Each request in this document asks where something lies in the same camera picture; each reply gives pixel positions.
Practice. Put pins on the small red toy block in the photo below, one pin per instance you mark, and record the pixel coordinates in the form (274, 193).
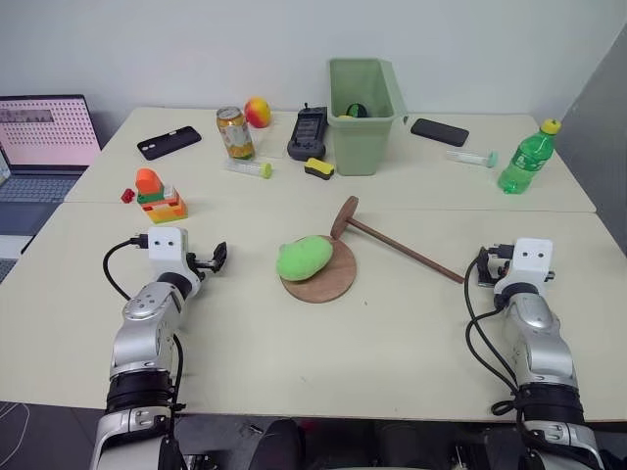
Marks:
(128, 196)

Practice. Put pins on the yellow green drink can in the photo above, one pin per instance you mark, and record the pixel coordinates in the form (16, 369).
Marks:
(236, 134)

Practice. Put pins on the green bottle with yellow cap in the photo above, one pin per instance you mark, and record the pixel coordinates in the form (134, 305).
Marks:
(526, 159)

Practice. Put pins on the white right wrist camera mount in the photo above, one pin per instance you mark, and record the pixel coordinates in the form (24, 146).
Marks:
(531, 264)

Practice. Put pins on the red yellow apple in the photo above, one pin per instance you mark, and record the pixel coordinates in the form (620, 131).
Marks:
(257, 112)

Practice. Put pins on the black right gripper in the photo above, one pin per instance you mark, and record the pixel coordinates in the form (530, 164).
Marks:
(496, 270)

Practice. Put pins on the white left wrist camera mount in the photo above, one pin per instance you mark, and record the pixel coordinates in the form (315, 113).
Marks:
(165, 254)

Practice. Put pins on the black and green round object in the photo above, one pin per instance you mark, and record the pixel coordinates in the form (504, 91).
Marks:
(356, 109)

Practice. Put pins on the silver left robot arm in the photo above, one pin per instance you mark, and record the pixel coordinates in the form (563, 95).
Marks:
(142, 343)

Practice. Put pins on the plain black smartphone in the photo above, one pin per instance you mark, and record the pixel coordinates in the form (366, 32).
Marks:
(439, 132)

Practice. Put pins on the brown wooden rod with disc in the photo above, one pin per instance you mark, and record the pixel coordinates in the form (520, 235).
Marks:
(392, 242)

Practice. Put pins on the grey open laptop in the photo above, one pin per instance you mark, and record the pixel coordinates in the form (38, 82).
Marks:
(44, 132)

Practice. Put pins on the green plush toy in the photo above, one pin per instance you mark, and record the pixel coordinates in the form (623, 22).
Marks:
(301, 258)

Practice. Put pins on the clear tube with green cap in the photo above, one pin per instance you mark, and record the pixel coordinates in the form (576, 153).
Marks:
(470, 157)
(247, 168)

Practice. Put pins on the colourful toy block building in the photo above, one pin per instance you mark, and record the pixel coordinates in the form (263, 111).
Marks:
(159, 198)

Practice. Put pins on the yellow black sponge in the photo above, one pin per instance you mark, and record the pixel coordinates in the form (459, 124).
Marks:
(319, 167)

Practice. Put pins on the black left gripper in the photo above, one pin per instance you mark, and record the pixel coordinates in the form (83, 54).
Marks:
(200, 263)

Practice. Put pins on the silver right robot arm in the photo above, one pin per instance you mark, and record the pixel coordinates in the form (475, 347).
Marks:
(544, 352)

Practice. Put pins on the dark rounded shape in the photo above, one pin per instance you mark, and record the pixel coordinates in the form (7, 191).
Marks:
(284, 443)

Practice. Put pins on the light green plastic bin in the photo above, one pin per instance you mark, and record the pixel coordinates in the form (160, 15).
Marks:
(360, 142)

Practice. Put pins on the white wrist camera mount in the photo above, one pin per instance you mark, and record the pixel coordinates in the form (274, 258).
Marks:
(165, 254)
(531, 264)

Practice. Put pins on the grey partition panel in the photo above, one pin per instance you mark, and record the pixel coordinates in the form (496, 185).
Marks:
(600, 122)

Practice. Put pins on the round wooden board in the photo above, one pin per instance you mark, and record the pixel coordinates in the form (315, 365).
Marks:
(330, 284)

